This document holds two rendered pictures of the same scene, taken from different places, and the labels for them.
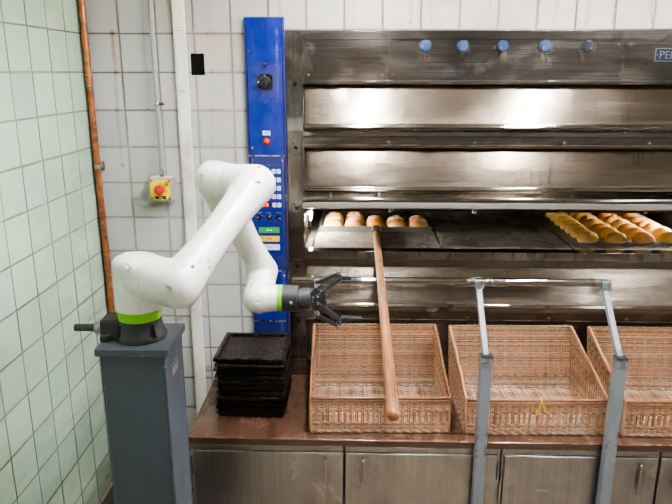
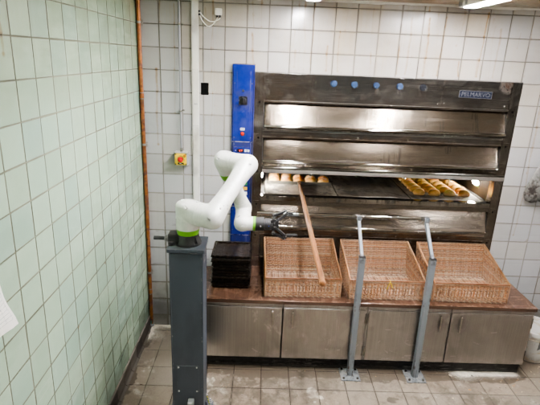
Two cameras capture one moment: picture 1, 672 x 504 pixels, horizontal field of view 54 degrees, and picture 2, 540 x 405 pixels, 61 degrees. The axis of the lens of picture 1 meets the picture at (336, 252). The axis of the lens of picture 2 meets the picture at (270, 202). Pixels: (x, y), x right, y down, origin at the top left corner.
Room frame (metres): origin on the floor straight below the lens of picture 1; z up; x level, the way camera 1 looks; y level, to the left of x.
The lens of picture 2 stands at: (-0.62, 0.24, 2.22)
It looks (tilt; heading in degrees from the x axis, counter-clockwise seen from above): 18 degrees down; 357
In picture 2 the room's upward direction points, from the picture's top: 2 degrees clockwise
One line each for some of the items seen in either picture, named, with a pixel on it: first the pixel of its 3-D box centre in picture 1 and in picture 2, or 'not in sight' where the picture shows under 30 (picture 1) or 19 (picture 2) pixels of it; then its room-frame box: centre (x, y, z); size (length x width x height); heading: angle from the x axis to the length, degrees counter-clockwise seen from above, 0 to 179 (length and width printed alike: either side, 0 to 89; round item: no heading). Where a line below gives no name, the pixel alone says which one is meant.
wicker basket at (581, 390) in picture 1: (521, 376); (379, 268); (2.51, -0.77, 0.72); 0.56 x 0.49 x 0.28; 89
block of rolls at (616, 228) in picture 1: (608, 224); (431, 183); (3.20, -1.36, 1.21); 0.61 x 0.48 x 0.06; 178
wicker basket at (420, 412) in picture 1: (376, 374); (300, 265); (2.52, -0.17, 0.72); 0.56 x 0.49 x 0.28; 90
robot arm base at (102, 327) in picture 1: (121, 326); (177, 237); (1.78, 0.62, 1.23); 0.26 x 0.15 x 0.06; 89
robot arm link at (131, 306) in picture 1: (140, 285); (189, 217); (1.78, 0.55, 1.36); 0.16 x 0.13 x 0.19; 58
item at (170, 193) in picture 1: (162, 188); (181, 157); (2.78, 0.74, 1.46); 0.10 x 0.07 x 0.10; 88
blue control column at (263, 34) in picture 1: (291, 225); (246, 177); (3.74, 0.26, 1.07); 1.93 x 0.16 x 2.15; 178
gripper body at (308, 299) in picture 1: (313, 298); (272, 224); (2.15, 0.08, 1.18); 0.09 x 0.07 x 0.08; 88
